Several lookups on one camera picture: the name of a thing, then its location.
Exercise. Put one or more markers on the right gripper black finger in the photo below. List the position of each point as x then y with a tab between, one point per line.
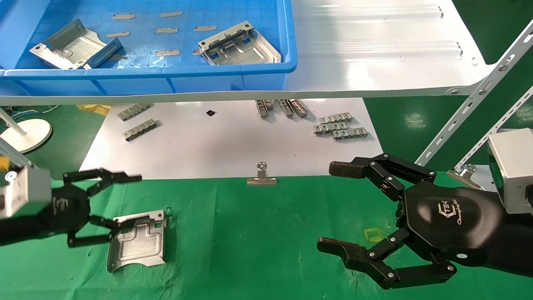
374	166
358	256

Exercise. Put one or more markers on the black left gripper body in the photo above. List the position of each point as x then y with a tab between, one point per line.
68	210

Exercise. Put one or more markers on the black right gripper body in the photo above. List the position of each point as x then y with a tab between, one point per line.
449	216

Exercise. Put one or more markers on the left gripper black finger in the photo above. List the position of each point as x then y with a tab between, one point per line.
106	176
89	239

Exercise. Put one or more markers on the grey sheet metal bracket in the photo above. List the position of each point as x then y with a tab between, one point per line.
241	48
137	246
70	46

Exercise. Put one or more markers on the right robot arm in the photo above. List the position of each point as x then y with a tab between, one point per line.
516	250

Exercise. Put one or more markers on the grey metal link strip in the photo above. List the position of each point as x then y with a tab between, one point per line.
349	133
270	104
261	109
330	128
133	111
286	109
300	108
335	118
139	130

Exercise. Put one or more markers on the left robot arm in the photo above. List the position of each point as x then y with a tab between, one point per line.
21	231

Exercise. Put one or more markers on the yellow plastic bag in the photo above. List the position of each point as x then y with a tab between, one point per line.
95	109

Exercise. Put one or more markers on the white round stand base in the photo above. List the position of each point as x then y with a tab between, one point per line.
31	133

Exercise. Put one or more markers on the blue plastic bin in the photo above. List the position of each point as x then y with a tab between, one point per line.
145	81

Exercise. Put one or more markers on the green table cloth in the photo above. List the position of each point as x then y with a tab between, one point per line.
250	250

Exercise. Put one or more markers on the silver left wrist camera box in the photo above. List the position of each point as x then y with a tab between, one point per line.
29	191

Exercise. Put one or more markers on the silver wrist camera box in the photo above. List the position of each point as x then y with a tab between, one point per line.
516	171
29	191

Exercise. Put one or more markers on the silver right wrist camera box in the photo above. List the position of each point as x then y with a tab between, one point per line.
516	171

